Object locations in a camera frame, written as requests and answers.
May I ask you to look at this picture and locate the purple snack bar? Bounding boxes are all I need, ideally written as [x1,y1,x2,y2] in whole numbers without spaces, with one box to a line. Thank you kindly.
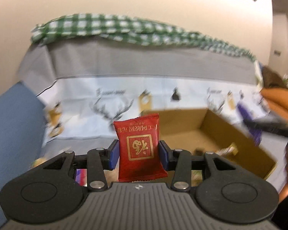
[237,102,262,145]

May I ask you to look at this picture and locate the red square snack packet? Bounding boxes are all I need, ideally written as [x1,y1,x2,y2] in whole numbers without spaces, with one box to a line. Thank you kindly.
[114,114,167,182]

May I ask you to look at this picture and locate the dark chocolate bar wrapper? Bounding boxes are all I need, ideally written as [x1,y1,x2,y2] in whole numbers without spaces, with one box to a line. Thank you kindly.
[194,148,205,156]

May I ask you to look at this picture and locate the red blue spicy snack packet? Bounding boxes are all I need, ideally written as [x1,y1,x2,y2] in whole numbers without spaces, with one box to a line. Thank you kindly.
[75,169,87,186]

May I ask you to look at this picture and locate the orange cushion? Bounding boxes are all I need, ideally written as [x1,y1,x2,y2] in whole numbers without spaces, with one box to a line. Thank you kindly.
[260,88,288,121]

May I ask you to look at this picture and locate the brown cardboard box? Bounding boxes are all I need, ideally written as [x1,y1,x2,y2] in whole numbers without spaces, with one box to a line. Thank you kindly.
[141,108,276,180]

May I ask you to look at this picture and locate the brown blanket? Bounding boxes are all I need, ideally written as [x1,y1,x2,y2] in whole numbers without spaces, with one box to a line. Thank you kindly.
[262,66,287,89]

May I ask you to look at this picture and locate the grey deer-print sofa cover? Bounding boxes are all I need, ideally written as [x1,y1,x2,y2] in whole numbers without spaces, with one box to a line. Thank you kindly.
[18,37,288,187]

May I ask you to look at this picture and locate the green checkered cloth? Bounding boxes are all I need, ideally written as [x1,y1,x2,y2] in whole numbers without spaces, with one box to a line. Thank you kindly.
[31,13,256,62]

